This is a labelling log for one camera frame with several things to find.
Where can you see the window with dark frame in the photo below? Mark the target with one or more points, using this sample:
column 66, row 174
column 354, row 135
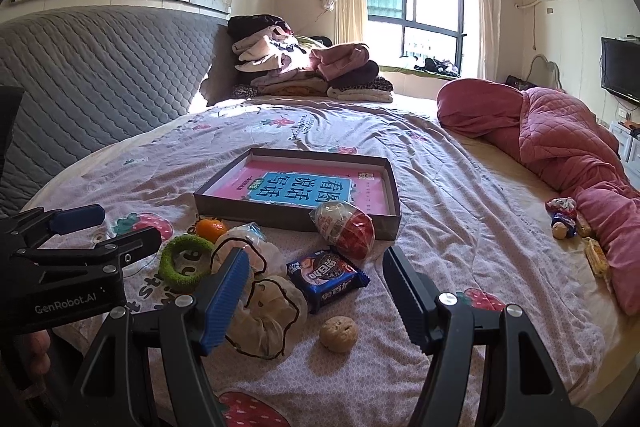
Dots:
column 403, row 32

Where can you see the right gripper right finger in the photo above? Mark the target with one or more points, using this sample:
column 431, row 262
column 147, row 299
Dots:
column 520, row 386

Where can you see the beige right curtain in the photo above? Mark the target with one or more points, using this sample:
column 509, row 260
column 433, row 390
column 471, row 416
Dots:
column 490, row 25

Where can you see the orange tangerine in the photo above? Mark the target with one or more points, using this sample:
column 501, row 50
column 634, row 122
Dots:
column 210, row 229

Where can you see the pink quilted blanket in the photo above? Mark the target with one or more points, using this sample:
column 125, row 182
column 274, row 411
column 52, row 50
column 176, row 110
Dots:
column 555, row 136

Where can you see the grey quilted headboard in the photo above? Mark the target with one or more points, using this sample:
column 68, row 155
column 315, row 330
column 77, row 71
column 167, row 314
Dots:
column 92, row 76

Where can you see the left hand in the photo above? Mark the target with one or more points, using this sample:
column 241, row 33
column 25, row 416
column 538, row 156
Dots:
column 36, row 347

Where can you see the clothes on window sill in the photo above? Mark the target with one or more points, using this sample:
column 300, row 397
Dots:
column 436, row 67

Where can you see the black wall television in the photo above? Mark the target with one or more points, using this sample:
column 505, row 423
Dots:
column 620, row 69

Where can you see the cream cloth pouch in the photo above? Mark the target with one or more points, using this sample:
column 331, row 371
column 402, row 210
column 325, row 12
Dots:
column 271, row 312

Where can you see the small doll toy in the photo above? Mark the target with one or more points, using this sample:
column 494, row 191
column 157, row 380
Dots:
column 566, row 220

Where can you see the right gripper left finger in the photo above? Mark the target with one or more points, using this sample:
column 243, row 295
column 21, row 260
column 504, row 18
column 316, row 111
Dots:
column 116, row 386

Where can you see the blue cookie packet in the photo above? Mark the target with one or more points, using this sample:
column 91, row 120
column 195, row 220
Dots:
column 325, row 276

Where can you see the white drawer cabinet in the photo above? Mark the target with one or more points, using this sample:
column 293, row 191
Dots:
column 627, row 134

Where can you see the grey shallow cardboard box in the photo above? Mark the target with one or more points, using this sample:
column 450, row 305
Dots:
column 288, row 217

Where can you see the white chair back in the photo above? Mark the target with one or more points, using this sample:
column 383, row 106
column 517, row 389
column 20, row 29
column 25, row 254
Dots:
column 544, row 73

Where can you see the pile of folded clothes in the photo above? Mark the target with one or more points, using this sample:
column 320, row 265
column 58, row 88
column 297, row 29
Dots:
column 272, row 60

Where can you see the yellow snack packet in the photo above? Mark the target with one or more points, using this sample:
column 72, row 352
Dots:
column 596, row 259

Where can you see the brown walnut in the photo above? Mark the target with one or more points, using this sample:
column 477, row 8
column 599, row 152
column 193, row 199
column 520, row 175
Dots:
column 339, row 334

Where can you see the strawberry print bedspread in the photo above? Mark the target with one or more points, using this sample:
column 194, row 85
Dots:
column 471, row 218

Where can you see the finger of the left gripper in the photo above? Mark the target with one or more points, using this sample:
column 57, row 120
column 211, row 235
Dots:
column 120, row 252
column 34, row 227

